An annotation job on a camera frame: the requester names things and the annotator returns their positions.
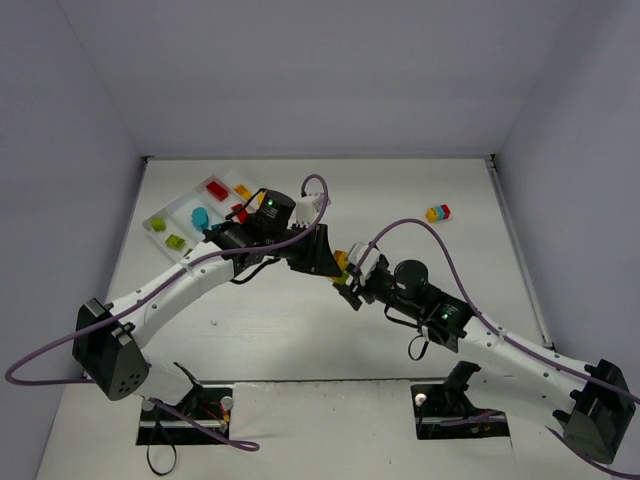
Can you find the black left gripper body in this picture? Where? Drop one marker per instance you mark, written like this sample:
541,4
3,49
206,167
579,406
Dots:
310,247

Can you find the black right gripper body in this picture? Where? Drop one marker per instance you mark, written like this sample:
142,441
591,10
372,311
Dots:
363,285

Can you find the long yellow lego brick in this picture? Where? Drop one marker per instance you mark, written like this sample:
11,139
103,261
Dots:
341,258

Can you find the long green lego brick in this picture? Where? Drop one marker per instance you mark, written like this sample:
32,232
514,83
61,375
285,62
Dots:
342,279

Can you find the red curved lego brick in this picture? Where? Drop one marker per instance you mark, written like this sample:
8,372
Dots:
238,213

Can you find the yellow square lego brick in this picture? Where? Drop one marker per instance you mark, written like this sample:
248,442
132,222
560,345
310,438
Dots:
241,190

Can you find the yellow blue red lego stack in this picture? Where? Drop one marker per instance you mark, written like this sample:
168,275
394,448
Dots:
438,213

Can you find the blue oval lego brick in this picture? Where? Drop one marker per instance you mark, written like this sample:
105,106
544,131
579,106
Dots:
200,219

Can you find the red flower lego brick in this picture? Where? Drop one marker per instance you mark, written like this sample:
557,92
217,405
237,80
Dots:
218,191

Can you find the small green lego brick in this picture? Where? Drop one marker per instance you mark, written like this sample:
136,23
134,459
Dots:
158,224

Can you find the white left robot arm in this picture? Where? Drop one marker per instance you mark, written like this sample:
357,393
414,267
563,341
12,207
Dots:
112,337

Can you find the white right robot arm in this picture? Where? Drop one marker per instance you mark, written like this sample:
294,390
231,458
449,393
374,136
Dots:
589,406

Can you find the clear plastic divided tray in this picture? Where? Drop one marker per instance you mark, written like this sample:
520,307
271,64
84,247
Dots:
231,206

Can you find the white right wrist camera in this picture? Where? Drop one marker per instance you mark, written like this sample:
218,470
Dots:
363,258

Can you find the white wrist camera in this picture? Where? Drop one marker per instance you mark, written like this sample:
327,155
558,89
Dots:
308,207
363,258

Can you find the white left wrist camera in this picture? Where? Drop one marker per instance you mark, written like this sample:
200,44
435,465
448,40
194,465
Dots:
308,207

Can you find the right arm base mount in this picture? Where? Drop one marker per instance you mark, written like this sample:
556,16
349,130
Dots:
437,419

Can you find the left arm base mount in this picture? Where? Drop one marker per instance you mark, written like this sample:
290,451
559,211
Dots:
157,427

